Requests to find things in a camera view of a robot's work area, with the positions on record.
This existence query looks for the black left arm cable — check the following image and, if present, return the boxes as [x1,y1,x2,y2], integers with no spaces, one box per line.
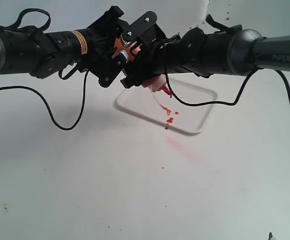
[0,8,89,131]

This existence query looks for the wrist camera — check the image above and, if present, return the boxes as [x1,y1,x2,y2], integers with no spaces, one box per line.
[98,49,129,88]
[123,11,157,46]

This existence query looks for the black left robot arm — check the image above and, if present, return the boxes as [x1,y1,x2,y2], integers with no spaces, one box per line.
[0,5,126,88]

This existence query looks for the red sauce squeeze bottle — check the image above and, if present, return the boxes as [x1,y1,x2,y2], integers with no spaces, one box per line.
[113,35,173,97]

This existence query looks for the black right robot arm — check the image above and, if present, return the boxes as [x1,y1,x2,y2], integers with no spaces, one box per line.
[121,14,290,89]

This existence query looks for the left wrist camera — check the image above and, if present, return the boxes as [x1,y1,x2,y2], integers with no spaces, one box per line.
[98,49,129,88]

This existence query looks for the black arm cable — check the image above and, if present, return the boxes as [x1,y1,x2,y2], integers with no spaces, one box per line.
[159,39,290,133]
[0,8,89,131]

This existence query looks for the white rectangular plastic tray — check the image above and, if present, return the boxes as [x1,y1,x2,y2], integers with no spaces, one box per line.
[116,78,218,135]

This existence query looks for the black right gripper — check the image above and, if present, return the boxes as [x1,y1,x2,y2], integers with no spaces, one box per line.
[119,10,183,89]

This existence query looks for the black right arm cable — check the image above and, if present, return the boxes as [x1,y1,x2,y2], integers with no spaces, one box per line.
[159,39,290,133]

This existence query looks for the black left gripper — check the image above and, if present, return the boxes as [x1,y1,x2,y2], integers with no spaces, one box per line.
[76,6,126,77]

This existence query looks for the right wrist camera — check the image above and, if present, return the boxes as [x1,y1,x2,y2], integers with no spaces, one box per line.
[123,11,157,46]

